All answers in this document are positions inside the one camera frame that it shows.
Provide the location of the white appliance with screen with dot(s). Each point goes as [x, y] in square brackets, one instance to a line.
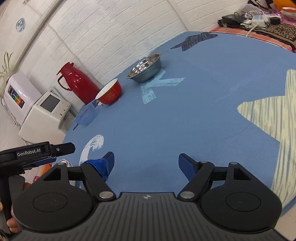
[48, 120]

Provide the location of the orange plastic basin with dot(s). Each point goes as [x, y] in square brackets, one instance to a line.
[44, 168]

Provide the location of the red thermos jug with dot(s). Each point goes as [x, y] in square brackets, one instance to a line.
[72, 79]

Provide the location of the white water purifier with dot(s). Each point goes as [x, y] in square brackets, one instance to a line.
[19, 97]

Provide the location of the blue transparent plastic bowl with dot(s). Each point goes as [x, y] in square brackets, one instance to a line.
[87, 114]

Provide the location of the blue printed tablecloth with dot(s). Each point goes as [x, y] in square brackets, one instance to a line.
[226, 99]

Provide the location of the small white bowl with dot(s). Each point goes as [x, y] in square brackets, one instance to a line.
[73, 174]

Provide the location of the person's left hand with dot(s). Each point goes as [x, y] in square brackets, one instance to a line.
[12, 224]

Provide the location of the blue round wall decoration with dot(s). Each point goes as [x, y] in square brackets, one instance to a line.
[20, 25]

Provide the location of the white power strip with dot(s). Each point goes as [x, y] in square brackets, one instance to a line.
[263, 20]

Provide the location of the leopard print cloth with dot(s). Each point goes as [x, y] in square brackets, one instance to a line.
[284, 33]

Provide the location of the stainless steel bowl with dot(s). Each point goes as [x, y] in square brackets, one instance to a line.
[146, 69]

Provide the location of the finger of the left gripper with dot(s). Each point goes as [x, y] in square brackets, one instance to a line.
[62, 149]

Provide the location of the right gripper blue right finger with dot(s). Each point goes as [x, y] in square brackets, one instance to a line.
[198, 175]

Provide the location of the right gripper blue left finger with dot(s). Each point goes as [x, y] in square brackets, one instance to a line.
[96, 173]

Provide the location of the red ceramic bowl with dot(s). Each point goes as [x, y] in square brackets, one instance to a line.
[110, 93]

